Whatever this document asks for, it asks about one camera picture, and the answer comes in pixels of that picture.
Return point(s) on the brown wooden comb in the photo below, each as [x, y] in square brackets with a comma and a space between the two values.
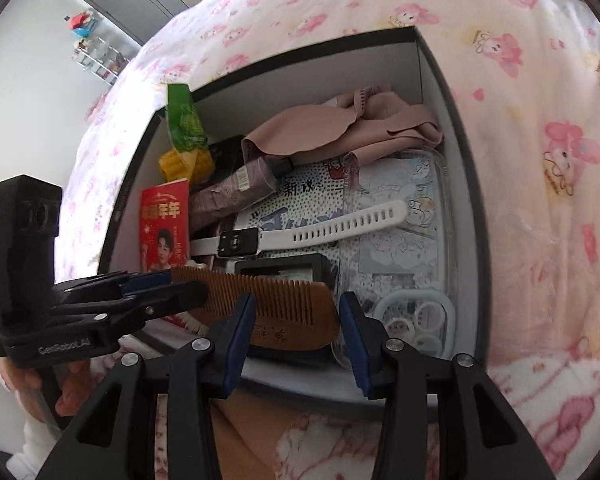
[290, 310]

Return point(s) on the clear sticker phone case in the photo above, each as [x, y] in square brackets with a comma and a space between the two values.
[405, 260]

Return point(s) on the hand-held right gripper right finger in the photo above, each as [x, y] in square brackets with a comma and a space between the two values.
[352, 340]

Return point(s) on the person's left hand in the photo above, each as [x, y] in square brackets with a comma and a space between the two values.
[75, 390]

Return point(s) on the white band smartwatch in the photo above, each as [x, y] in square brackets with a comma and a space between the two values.
[330, 230]

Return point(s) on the pink printed blanket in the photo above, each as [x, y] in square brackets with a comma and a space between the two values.
[530, 110]

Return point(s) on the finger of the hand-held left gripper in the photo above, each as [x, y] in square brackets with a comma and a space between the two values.
[145, 280]
[170, 300]

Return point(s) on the white shelf rack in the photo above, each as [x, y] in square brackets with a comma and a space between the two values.
[95, 55]

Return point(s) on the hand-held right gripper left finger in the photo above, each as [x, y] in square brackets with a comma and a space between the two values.
[242, 330]

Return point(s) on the red portrait card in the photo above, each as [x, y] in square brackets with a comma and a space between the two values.
[162, 220]

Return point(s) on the fluffy white pink blanket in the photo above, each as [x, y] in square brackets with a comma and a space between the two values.
[540, 410]

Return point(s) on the beige cloth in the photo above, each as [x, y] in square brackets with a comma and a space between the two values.
[300, 130]

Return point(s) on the brown folded umbrella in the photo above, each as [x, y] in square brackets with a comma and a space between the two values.
[230, 182]

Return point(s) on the tan cloth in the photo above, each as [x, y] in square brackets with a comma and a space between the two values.
[240, 435]

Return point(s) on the small black box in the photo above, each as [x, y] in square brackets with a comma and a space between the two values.
[325, 265]

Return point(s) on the green corn snack packet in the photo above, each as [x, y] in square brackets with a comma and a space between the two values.
[182, 120]

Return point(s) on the black storage box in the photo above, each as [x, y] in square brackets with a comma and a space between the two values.
[330, 75]

